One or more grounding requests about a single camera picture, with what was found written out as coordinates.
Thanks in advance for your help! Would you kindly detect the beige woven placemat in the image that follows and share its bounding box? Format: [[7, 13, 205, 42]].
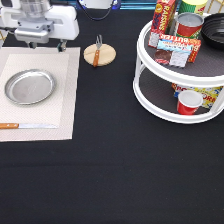
[[0, 47, 80, 142]]

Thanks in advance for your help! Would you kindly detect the round wooden coaster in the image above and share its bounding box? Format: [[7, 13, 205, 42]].
[[84, 44, 116, 66]]

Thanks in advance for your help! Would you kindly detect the wooden handled fork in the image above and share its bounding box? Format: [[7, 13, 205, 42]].
[[93, 34, 102, 67]]

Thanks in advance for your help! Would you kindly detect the wooden handled knife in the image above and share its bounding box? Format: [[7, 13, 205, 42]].
[[0, 123, 57, 129]]

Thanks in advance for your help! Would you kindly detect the red raisins box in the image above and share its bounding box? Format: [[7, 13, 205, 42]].
[[148, 0, 177, 48]]

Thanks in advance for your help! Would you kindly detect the yellow green canister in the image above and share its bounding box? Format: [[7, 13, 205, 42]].
[[178, 0, 208, 15]]

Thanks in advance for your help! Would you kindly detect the white two-tier turntable shelf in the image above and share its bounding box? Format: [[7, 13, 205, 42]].
[[133, 22, 224, 124]]

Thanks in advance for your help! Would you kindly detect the red labelled tin can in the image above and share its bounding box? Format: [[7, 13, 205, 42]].
[[174, 12, 204, 39]]

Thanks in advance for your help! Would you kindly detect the chocolate pudding box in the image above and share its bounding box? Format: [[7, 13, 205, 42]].
[[154, 39, 192, 68]]

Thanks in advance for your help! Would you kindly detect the orange butter box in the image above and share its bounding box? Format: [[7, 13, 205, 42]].
[[157, 34, 201, 63]]

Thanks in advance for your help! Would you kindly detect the round silver metal plate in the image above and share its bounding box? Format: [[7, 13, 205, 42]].
[[4, 69, 56, 105]]

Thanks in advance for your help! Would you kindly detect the black bowl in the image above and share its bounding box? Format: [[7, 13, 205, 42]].
[[201, 13, 224, 50]]

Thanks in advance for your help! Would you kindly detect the red cup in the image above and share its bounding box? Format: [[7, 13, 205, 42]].
[[177, 90, 203, 115]]

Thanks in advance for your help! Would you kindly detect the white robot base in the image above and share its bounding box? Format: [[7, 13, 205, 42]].
[[76, 0, 121, 9]]

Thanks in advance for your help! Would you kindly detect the yellow popcorn box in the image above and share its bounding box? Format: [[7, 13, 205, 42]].
[[172, 83, 223, 109]]

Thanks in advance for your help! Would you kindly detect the black cable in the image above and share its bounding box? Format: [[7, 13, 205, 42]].
[[77, 0, 116, 22]]

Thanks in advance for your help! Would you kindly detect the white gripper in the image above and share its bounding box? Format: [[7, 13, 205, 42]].
[[0, 4, 79, 52]]

